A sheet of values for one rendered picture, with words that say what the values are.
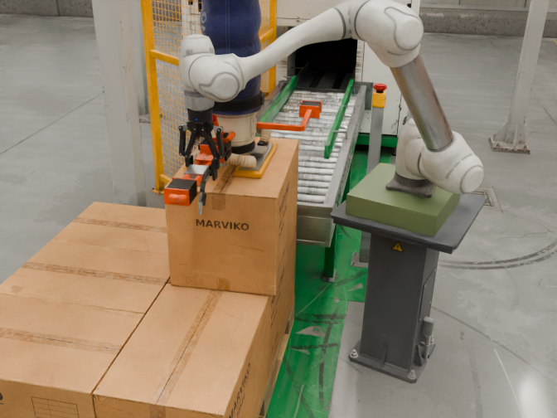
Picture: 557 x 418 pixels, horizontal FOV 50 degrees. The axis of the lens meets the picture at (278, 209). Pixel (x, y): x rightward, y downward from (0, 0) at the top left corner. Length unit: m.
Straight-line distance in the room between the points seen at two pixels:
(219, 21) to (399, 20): 0.63
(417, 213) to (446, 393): 0.85
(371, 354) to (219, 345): 0.98
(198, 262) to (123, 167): 1.69
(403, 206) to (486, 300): 1.22
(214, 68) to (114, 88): 2.08
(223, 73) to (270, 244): 0.73
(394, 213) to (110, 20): 2.01
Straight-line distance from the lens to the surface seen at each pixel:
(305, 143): 3.73
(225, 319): 2.10
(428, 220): 2.24
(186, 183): 1.73
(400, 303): 2.57
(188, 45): 1.76
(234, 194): 2.04
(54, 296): 2.33
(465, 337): 3.05
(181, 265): 2.23
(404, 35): 1.79
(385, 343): 2.71
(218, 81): 1.58
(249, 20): 2.11
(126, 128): 3.69
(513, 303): 3.38
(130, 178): 3.80
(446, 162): 2.12
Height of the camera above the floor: 1.79
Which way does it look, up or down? 26 degrees down
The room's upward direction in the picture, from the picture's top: 1 degrees clockwise
